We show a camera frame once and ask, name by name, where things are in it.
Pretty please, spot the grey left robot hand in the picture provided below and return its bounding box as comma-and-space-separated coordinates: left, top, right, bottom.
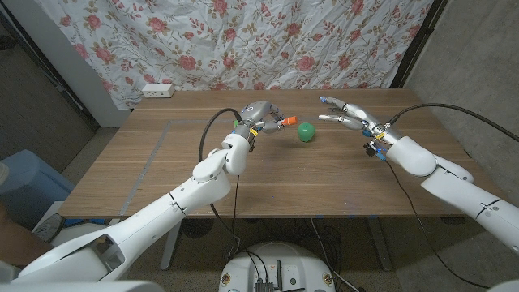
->
242, 100, 287, 134

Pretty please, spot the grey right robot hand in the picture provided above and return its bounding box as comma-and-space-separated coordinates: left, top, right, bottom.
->
318, 96, 384, 137

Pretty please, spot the green ball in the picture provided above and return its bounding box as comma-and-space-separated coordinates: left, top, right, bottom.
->
298, 122, 316, 143

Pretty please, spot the floral backdrop cloth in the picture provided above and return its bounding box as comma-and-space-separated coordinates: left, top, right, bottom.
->
34, 0, 435, 110

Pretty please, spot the black backdrop pole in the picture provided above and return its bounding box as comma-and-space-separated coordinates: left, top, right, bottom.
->
390, 0, 450, 89

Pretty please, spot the white power strip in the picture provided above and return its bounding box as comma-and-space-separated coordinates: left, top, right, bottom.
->
141, 83, 176, 99

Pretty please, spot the black round floor object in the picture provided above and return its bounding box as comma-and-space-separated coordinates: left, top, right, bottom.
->
181, 218, 215, 239

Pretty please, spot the grey table leg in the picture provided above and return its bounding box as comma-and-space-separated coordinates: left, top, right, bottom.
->
367, 217, 393, 272

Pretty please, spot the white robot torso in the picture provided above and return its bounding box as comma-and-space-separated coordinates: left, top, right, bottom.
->
218, 242, 336, 292

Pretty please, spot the white table leg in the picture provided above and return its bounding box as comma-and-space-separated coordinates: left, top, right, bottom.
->
160, 221, 183, 272

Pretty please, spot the blue plastic bin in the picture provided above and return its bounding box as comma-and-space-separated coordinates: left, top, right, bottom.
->
0, 148, 76, 230

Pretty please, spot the grey sneaker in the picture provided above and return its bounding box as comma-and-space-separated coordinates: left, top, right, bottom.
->
32, 213, 65, 243

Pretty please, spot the person's leg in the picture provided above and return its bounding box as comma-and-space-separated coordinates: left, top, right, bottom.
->
0, 202, 54, 268

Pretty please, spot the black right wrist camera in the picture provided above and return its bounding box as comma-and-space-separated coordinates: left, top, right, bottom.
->
363, 140, 387, 161

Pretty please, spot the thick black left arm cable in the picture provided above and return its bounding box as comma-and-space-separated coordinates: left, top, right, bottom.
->
198, 107, 244, 260

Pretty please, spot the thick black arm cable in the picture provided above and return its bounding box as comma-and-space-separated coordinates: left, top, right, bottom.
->
387, 102, 519, 143
198, 107, 244, 260

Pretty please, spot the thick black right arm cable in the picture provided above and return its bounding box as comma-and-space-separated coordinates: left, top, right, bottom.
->
387, 102, 519, 143

